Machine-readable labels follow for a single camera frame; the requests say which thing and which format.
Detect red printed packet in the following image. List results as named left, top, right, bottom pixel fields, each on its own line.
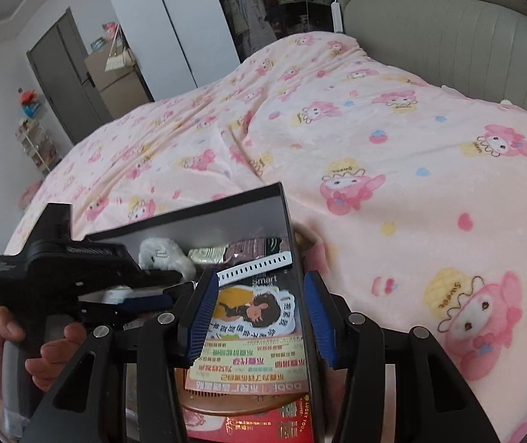
left=187, top=406, right=315, bottom=443

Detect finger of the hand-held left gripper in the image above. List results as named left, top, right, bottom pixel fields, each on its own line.
left=127, top=268, right=200, bottom=297
left=78, top=296, right=181, bottom=332

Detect red blue toy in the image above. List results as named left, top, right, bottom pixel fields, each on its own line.
left=18, top=87, right=45, bottom=118

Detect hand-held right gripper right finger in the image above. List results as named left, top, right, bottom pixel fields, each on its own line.
left=303, top=270, right=506, bottom=443

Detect brown cardboard boxes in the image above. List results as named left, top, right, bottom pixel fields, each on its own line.
left=83, top=48, right=154, bottom=114

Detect white storage rack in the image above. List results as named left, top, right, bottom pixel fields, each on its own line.
left=14, top=117, right=59, bottom=176

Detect white wardrobe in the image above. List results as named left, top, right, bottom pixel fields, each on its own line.
left=100, top=0, right=241, bottom=102

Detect cream handbag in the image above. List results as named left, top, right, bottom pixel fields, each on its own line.
left=106, top=32, right=136, bottom=72

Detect dark glass wardrobe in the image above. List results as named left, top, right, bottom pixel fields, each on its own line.
left=213, top=0, right=342, bottom=63

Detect pink printed blanket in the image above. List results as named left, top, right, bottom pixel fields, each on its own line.
left=0, top=32, right=527, bottom=443

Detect grey door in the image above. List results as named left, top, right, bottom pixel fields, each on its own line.
left=27, top=9, right=114, bottom=146

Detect white perforated strap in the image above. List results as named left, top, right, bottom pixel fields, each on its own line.
left=215, top=250, right=294, bottom=287

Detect black cardboard box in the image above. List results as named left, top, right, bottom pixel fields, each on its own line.
left=86, top=182, right=326, bottom=443

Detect person's left hand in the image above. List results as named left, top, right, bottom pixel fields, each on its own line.
left=0, top=307, right=89, bottom=393

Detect white plush cat toy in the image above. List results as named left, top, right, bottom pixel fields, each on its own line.
left=138, top=237, right=197, bottom=282

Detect brown patterned packet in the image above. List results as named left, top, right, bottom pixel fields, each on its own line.
left=224, top=237, right=283, bottom=264

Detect yellow pink printed packet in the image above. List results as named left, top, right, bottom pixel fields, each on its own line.
left=185, top=332, right=310, bottom=395

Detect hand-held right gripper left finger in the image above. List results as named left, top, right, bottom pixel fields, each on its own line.
left=26, top=268, right=220, bottom=443

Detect beige padded headboard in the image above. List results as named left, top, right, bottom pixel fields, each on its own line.
left=337, top=0, right=527, bottom=123

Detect pink toy package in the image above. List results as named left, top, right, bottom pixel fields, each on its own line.
left=92, top=22, right=123, bottom=54

